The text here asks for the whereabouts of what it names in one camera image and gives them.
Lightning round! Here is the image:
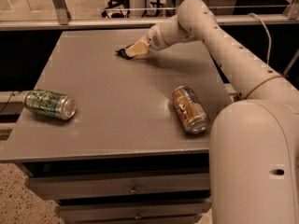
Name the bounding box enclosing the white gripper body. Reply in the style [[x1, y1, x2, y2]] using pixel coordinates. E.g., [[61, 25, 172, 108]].
[[146, 22, 174, 50]]

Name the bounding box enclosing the black rxbar chocolate bar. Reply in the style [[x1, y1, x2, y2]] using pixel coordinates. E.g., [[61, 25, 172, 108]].
[[117, 48, 133, 60]]

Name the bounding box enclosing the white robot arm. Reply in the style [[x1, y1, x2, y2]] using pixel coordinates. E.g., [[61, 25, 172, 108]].
[[126, 0, 299, 224]]

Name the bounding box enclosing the black office chair base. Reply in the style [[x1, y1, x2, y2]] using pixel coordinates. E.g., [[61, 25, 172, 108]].
[[101, 0, 129, 18]]

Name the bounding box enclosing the orange soda can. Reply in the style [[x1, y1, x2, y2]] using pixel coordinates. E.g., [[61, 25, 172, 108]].
[[172, 86, 209, 134]]

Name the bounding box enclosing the grey drawer cabinet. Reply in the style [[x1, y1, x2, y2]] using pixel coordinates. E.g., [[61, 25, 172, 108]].
[[1, 29, 231, 224]]

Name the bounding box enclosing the green soda can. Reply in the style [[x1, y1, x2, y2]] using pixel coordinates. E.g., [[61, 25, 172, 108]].
[[23, 90, 77, 120]]

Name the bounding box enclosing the top grey drawer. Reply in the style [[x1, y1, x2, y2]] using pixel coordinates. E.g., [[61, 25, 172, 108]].
[[25, 170, 210, 200]]

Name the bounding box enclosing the grey drawer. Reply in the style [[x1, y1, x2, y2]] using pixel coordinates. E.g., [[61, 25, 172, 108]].
[[25, 170, 210, 200], [55, 199, 211, 222]]

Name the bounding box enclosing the metal railing frame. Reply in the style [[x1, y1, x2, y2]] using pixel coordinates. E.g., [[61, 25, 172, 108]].
[[0, 0, 299, 30]]

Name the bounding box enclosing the white cable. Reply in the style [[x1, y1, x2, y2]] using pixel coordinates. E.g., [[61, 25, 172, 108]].
[[247, 12, 273, 66]]

